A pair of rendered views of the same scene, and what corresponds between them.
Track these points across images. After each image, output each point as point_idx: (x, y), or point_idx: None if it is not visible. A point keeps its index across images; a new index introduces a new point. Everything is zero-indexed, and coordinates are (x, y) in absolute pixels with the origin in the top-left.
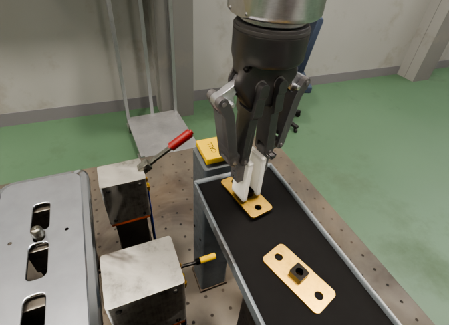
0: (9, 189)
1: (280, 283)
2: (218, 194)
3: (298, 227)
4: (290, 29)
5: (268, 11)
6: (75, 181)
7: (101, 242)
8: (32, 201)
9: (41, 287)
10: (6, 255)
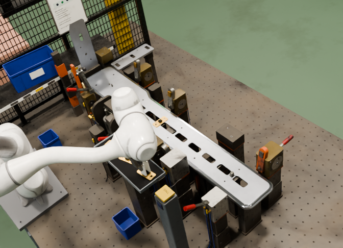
0: (267, 185)
1: None
2: (155, 172)
3: (127, 171)
4: None
5: None
6: (243, 200)
7: (252, 244)
8: (250, 184)
9: (213, 164)
10: (236, 166)
